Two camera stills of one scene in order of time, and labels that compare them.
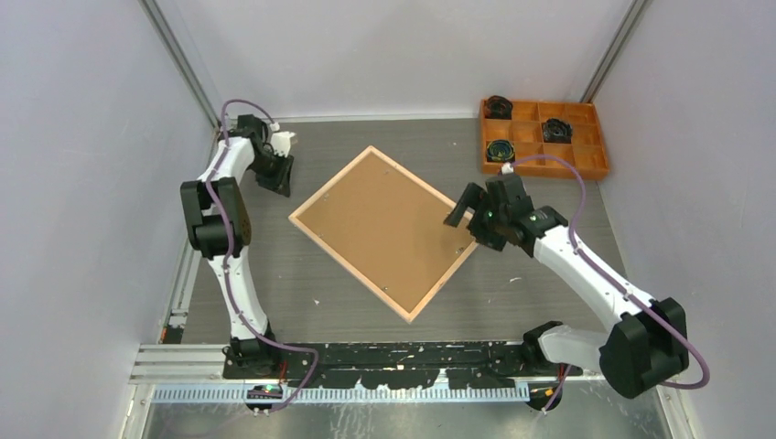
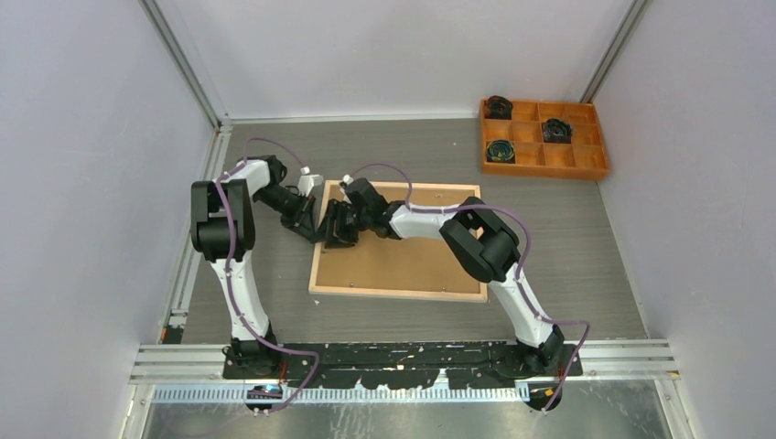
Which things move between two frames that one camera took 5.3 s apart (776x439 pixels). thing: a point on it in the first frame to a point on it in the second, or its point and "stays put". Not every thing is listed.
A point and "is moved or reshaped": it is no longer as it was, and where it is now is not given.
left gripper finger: (275, 178) to (299, 229)
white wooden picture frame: (454, 216) to (481, 297)
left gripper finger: (284, 167) to (307, 213)
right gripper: (472, 198) to (341, 238)
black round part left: (500, 150) stays put
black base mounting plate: (402, 364) stays put
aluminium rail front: (205, 363) stays put
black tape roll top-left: (498, 107) stays put
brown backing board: (391, 230) is moved or reshaped
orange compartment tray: (570, 129) stays put
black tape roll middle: (556, 132) stays put
